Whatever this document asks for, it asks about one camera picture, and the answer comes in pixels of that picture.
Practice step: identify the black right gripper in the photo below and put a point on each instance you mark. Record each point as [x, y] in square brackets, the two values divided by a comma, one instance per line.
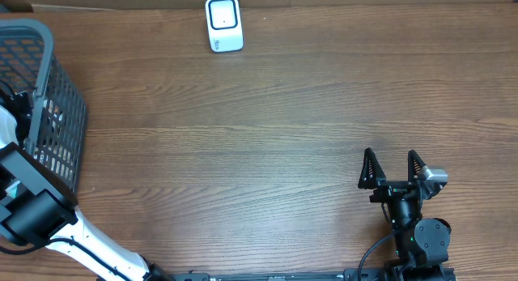
[371, 177]

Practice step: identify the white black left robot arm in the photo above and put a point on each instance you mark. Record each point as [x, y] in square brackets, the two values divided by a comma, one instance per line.
[39, 210]

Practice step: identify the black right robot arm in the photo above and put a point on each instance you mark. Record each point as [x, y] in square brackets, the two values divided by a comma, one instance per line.
[421, 243]

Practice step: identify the white barcode scanner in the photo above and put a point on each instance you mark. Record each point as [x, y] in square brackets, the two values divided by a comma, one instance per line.
[224, 25]

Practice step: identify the grey plastic mesh basket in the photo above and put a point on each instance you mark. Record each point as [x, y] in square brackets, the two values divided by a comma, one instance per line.
[59, 112]

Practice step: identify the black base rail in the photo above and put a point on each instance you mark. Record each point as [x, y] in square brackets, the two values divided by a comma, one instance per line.
[346, 275]

